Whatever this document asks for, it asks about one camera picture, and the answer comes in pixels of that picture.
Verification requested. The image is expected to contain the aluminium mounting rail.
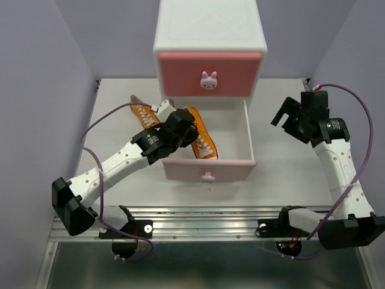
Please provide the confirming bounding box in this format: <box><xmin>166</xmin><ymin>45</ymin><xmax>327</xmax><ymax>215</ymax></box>
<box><xmin>35</xmin><ymin>78</ymin><xmax>372</xmax><ymax>289</ymax></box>

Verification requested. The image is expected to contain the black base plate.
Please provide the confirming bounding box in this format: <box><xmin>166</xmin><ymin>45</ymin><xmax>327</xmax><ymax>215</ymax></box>
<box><xmin>255</xmin><ymin>219</ymin><xmax>309</xmax><ymax>238</ymax></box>
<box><xmin>99</xmin><ymin>219</ymin><xmax>153</xmax><ymax>240</ymax></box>

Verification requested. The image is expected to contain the white plastic shoe cabinet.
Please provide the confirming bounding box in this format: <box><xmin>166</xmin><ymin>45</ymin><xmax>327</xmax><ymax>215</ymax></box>
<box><xmin>153</xmin><ymin>1</ymin><xmax>268</xmax><ymax>98</ymax></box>

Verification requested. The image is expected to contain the light pink drawer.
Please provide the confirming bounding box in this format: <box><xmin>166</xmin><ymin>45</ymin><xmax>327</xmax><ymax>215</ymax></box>
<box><xmin>162</xmin><ymin>97</ymin><xmax>256</xmax><ymax>182</ymax></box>

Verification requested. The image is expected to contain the orange sneaker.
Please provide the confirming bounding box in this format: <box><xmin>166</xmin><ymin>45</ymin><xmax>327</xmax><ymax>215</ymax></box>
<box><xmin>184</xmin><ymin>107</ymin><xmax>219</xmax><ymax>160</ymax></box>
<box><xmin>130</xmin><ymin>95</ymin><xmax>160</xmax><ymax>129</ymax></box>

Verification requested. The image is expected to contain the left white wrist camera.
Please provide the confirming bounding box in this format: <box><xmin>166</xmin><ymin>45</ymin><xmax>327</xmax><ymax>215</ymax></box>
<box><xmin>150</xmin><ymin>99</ymin><xmax>176</xmax><ymax>122</ymax></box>

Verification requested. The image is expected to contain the orange sneaker front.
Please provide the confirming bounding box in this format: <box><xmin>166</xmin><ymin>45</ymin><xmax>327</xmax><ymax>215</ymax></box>
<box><xmin>184</xmin><ymin>107</ymin><xmax>219</xmax><ymax>160</ymax></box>

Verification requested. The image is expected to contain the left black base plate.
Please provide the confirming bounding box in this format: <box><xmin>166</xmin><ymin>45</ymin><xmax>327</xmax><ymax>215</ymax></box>
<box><xmin>99</xmin><ymin>219</ymin><xmax>153</xmax><ymax>240</ymax></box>

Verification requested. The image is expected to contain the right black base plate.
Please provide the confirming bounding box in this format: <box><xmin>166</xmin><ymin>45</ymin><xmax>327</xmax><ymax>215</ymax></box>
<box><xmin>255</xmin><ymin>219</ymin><xmax>309</xmax><ymax>238</ymax></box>

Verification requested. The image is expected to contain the bunny knob drawer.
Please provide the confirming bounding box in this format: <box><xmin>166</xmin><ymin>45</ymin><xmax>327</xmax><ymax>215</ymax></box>
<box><xmin>200</xmin><ymin>71</ymin><xmax>218</xmax><ymax>90</ymax></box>
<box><xmin>201</xmin><ymin>172</ymin><xmax>216</xmax><ymax>184</ymax></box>

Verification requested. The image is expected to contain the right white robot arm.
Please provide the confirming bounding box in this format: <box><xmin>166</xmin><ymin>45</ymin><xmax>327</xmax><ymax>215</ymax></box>
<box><xmin>271</xmin><ymin>90</ymin><xmax>384</xmax><ymax>250</ymax></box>

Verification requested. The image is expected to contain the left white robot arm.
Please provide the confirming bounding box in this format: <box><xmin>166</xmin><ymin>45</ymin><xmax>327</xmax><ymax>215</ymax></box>
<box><xmin>51</xmin><ymin>108</ymin><xmax>199</xmax><ymax>236</ymax></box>

